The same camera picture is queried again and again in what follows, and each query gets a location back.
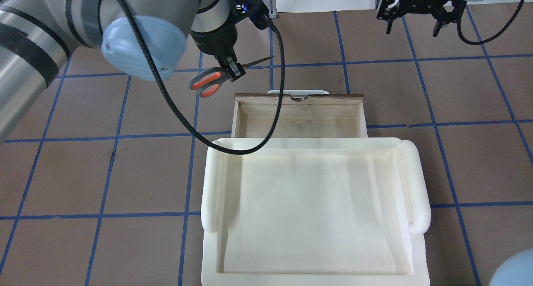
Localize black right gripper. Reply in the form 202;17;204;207
375;0;466;37

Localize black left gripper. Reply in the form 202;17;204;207
190;22;246;80

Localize orange grey handled scissors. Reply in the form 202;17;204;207
189;55;275;99

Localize light wooden drawer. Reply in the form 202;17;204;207
232;90;368;138

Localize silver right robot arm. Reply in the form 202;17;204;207
375;0;526;46

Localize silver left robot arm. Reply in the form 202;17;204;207
1;0;240;142

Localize white plastic tray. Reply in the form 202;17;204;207
200;138;431;286

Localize brown paper table mat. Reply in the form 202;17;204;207
0;3;533;286

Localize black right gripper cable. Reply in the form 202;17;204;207
456;0;529;46

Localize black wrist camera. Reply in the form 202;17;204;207
227;0;274;30

